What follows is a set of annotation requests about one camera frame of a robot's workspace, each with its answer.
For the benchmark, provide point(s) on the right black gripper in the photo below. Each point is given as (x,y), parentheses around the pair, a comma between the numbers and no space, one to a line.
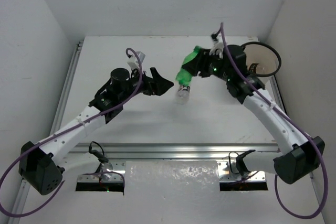
(200,63)

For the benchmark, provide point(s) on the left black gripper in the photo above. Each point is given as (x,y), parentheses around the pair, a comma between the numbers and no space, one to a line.
(151,83)

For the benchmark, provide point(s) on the green plastic bottle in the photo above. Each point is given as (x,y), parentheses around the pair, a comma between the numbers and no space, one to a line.
(191,66)

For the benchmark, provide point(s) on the black label clear bottle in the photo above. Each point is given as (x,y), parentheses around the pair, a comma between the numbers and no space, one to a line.
(258,70)

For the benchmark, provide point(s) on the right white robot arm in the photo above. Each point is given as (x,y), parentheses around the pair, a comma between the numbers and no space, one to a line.
(243,68)

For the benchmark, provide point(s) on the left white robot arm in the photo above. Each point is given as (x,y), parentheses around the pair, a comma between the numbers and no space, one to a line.
(41,166)

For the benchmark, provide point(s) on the white bin with black rim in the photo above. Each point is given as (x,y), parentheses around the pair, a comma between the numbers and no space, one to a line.
(259,52)

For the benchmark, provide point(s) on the blue label clear bottle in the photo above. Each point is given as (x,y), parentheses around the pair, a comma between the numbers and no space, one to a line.
(183,94)

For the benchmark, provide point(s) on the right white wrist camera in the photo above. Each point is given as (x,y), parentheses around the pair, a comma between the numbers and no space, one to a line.
(218,46)

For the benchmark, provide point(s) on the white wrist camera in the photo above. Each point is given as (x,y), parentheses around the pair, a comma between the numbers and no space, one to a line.
(134,62)
(218,46)

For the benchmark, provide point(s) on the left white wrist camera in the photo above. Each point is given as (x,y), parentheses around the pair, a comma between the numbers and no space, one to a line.
(134,62)

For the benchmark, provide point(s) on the front aluminium rail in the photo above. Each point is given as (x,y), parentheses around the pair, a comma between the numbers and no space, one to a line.
(179,151)

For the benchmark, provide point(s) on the aluminium rail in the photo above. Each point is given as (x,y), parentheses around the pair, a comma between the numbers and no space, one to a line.
(277,94)
(69,77)
(179,151)

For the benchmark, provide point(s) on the right aluminium rail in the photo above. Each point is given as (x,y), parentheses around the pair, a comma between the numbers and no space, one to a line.
(277,94)

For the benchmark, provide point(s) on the left aluminium rail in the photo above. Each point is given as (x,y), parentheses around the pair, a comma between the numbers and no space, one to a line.
(69,77)

